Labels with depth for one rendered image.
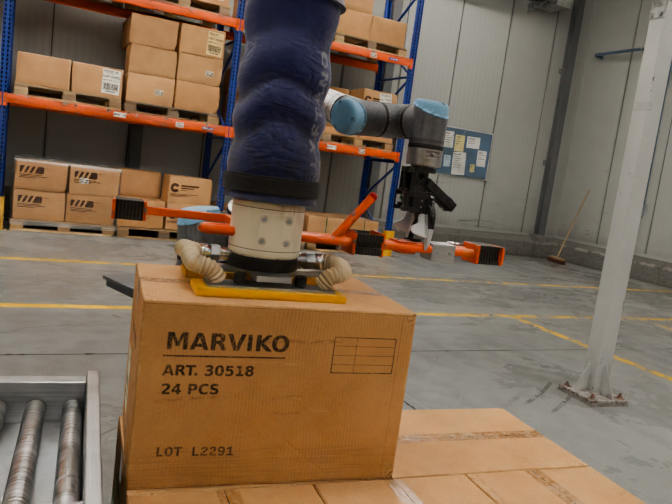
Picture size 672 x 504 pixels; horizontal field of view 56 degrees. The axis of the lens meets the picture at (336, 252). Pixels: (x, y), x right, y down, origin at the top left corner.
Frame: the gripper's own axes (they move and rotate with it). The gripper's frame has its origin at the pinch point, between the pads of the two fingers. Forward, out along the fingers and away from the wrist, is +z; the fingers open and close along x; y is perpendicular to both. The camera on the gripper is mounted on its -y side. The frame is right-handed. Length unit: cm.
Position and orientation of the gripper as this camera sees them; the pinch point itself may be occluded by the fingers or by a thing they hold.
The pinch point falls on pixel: (418, 244)
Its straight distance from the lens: 167.9
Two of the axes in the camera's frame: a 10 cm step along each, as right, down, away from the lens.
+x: 3.4, 1.7, -9.3
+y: -9.3, -0.8, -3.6
